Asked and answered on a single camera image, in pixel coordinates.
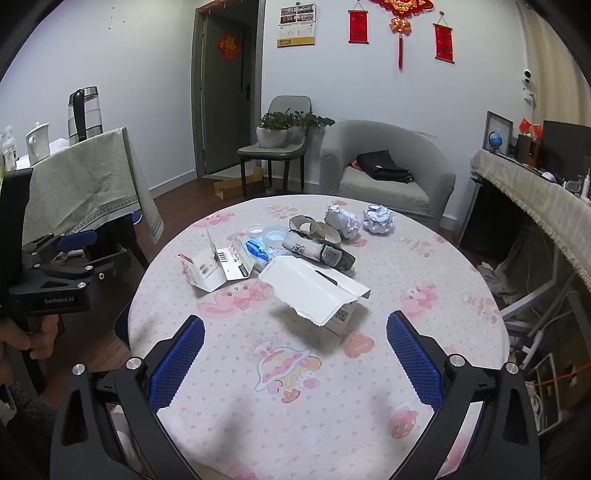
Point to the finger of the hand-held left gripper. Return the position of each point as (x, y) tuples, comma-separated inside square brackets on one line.
[(78, 238), (108, 266)]

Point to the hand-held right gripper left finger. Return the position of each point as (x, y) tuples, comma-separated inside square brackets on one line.
[(178, 364)]

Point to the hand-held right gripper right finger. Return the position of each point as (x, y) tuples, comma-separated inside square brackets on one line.
[(413, 360)]

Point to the pink printed tablecloth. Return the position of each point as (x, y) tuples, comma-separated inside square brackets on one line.
[(323, 392)]

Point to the white barcode carton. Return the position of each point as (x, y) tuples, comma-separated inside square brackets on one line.
[(233, 261)]

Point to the white torn cardboard box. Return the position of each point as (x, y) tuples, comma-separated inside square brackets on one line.
[(309, 286)]

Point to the blue plastic packet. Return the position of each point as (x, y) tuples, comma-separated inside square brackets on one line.
[(256, 249)]

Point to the foil ball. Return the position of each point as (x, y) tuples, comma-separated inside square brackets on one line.
[(341, 221), (379, 219)]

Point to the crushed plastic bottle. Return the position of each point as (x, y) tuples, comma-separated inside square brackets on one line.
[(314, 251)]

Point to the white plastic lid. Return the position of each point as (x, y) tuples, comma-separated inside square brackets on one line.
[(255, 229)]

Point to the clear plastic lid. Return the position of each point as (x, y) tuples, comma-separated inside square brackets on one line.
[(274, 235)]

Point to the person's left forearm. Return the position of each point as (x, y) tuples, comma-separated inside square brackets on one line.
[(23, 424)]

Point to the person's left hand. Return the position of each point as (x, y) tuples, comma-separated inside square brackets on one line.
[(23, 341)]

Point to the blue round object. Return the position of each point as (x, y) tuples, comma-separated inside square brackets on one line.
[(135, 217)]

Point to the grey-green patterned tablecloth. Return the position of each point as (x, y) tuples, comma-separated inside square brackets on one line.
[(83, 180)]

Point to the grey crumpled cloth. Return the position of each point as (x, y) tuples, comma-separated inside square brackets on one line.
[(494, 281)]

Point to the white plastic bottle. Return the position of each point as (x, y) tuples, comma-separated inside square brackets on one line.
[(9, 147)]

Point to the glass electric kettle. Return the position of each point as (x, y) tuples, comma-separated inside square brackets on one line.
[(90, 110)]

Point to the flat cardboard box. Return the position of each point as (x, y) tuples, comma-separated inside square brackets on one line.
[(231, 185)]

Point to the grey armchair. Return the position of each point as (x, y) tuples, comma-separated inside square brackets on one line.
[(392, 194)]

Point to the grey door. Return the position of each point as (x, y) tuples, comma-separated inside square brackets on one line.
[(221, 115)]

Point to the black bag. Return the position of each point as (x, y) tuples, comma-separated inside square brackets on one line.
[(381, 165)]

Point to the grey dining chair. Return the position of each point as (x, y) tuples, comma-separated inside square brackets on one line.
[(277, 153)]

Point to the beige fringed desk cloth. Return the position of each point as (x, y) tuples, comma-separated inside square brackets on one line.
[(531, 194)]

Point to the pink cloth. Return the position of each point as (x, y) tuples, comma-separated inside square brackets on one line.
[(354, 164)]

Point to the potted plant in white pot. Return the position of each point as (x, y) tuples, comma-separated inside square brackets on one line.
[(309, 121), (272, 134)]

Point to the white round gadget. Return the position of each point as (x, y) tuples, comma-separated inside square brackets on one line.
[(549, 176)]

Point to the small blue globe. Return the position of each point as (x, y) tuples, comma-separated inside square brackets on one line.
[(495, 140)]

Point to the small desk clock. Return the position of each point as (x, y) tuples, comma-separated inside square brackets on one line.
[(572, 186)]

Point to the brown wooden box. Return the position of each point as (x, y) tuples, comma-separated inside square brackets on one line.
[(526, 150)]

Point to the red diamond door decoration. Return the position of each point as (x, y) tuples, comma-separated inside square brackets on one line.
[(228, 46)]

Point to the small white glue bottle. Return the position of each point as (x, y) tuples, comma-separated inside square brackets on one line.
[(587, 184)]

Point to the small red flags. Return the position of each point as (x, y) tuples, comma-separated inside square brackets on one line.
[(526, 124)]

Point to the black monitor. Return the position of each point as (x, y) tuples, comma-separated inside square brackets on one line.
[(565, 147)]

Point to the beige curtain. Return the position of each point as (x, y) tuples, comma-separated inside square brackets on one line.
[(554, 69)]

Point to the white desk frame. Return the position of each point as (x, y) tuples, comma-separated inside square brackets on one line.
[(531, 300)]

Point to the picture frame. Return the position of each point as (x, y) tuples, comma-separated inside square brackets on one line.
[(498, 121)]

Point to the white security camera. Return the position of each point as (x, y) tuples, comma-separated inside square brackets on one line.
[(527, 83)]

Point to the wall calendar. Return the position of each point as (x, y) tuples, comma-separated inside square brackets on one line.
[(296, 25)]

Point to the red wall scroll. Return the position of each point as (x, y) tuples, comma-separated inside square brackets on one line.
[(358, 25), (443, 42)]

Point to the red knot wall ornament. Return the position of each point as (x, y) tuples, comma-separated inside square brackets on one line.
[(400, 23)]

